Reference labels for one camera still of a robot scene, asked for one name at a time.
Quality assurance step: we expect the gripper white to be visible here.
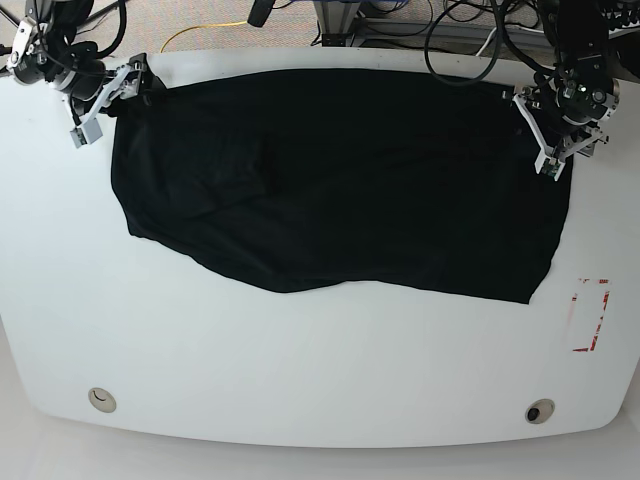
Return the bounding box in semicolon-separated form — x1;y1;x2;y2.
512;84;609;179
63;53;153;148

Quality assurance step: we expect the black T-shirt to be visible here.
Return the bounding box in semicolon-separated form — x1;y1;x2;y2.
111;69;572;304

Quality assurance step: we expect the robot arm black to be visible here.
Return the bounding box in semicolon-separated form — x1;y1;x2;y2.
1;1;165;148
495;1;620;180

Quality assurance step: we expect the red tape rectangle marker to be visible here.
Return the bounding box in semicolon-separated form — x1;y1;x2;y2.
566;278;612;353

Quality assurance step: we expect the white power strip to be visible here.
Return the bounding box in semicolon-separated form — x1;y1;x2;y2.
604;4;639;39

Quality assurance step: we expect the aluminium table leg profile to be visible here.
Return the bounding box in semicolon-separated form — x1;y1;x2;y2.
312;1;362;47

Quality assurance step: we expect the black loop cable arm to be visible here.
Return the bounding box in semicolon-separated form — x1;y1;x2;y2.
423;0;516;87

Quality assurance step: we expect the yellow cable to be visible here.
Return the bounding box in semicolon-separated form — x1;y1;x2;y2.
159;19;251;54

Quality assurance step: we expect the right table cable grommet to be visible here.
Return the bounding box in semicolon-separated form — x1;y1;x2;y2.
525;399;555;425

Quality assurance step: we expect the table cable grommet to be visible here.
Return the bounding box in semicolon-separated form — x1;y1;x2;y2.
525;399;555;425
88;387;117;414

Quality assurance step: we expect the left table cable grommet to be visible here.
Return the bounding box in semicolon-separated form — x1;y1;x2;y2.
88;387;117;414

